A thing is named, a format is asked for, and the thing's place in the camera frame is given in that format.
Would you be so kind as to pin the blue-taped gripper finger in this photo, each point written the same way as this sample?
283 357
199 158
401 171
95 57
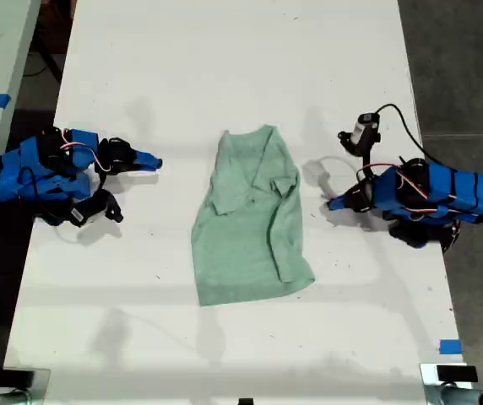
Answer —
148 165
144 157
343 199
342 206

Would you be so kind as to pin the pale green T-shirt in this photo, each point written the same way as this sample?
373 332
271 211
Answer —
241 253

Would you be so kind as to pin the blue and black robot arm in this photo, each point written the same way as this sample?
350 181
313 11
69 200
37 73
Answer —
9 177
448 190

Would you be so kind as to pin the short blue tape strip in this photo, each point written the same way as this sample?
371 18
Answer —
450 347

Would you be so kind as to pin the metal table clamp plate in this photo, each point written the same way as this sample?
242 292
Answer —
41 379
429 379

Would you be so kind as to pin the small black box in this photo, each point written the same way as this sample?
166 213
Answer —
245 401
457 374

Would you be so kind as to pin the grey metal pipe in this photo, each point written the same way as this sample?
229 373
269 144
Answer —
469 397
1 398

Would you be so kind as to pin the black camera stalk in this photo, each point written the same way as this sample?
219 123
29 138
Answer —
361 145
110 206

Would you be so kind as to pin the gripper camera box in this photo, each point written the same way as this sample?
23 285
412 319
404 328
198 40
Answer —
365 126
84 214

